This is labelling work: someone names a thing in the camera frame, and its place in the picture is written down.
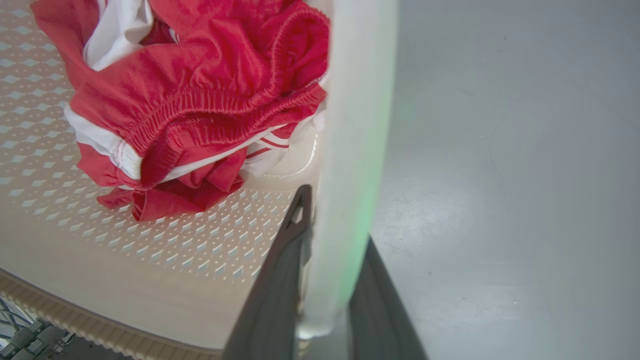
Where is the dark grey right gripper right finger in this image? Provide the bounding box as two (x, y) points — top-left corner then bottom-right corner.
(348, 237), (429, 360)

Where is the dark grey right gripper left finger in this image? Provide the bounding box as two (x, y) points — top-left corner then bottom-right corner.
(222, 184), (314, 360)

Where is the beige perforated plastic laundry basket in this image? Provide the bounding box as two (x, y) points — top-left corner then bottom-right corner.
(0, 0), (399, 360)

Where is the red and white garment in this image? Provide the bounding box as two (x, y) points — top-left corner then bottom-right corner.
(31, 0), (331, 222)

